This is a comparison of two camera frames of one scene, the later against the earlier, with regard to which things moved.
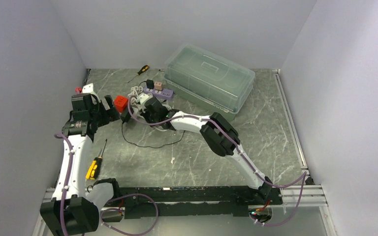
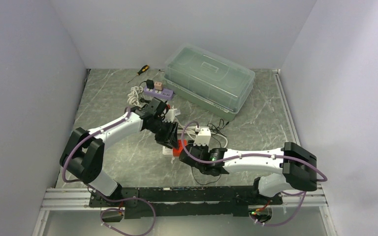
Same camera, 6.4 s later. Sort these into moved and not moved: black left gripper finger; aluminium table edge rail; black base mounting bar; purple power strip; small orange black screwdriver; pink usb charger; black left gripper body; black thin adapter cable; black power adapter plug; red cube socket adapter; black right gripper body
Moved: black left gripper finger; black left gripper body; red cube socket adapter; black right gripper body; black thin adapter cable
Not moved: pink usb charger; purple power strip; black power adapter plug; aluminium table edge rail; small orange black screwdriver; black base mounting bar
